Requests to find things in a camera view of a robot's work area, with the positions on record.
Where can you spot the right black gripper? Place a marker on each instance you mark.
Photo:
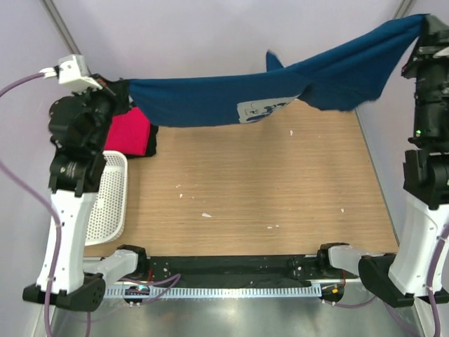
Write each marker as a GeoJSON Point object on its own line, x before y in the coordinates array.
{"type": "Point", "coordinates": [433, 39]}

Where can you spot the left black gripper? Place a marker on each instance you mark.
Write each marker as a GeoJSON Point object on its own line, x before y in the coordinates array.
{"type": "Point", "coordinates": [120, 88]}

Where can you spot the blue printed t-shirt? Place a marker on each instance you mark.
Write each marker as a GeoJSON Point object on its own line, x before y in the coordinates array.
{"type": "Point", "coordinates": [341, 78]}

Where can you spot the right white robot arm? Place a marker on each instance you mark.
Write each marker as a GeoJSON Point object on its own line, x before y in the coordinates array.
{"type": "Point", "coordinates": [415, 270]}

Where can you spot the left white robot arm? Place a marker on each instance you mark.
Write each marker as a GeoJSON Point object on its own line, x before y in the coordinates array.
{"type": "Point", "coordinates": [75, 174]}

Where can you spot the folded pink t-shirt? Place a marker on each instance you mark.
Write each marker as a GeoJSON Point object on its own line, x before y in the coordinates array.
{"type": "Point", "coordinates": [129, 133]}

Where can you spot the folded black t-shirt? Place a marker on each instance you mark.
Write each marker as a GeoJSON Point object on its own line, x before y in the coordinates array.
{"type": "Point", "coordinates": [151, 145]}

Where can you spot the white perforated plastic basket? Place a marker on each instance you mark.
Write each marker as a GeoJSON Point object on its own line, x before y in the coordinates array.
{"type": "Point", "coordinates": [108, 216]}

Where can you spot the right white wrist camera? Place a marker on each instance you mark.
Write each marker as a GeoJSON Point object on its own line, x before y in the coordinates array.
{"type": "Point", "coordinates": [443, 53]}

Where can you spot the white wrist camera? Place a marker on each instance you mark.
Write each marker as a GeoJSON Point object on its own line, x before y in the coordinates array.
{"type": "Point", "coordinates": [443, 53]}
{"type": "Point", "coordinates": [72, 72]}

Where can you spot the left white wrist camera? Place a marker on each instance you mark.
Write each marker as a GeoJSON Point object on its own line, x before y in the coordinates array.
{"type": "Point", "coordinates": [72, 72]}

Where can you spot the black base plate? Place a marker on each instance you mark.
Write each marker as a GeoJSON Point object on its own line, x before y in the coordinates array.
{"type": "Point", "coordinates": [244, 272]}

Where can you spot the white slotted cable duct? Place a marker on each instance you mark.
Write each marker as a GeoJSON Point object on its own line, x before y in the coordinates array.
{"type": "Point", "coordinates": [128, 291]}

